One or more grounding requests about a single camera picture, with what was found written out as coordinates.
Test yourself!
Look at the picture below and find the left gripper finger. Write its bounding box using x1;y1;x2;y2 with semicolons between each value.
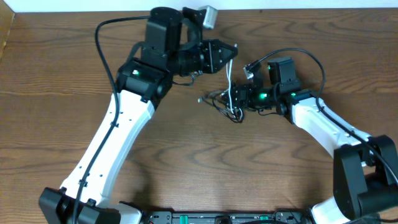
214;39;238;56
217;51;238;72

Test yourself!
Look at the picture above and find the white usb cable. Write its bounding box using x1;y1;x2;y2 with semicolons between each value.
225;43;244;121

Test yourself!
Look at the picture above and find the black usb cable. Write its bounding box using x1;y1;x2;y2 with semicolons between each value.
197;88;246;124

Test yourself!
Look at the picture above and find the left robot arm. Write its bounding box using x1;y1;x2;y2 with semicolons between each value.
39;6;238;223

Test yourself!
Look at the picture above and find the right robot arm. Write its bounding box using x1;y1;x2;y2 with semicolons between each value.
221;57;397;223

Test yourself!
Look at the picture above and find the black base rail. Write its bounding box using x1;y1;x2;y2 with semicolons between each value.
139;209;313;224

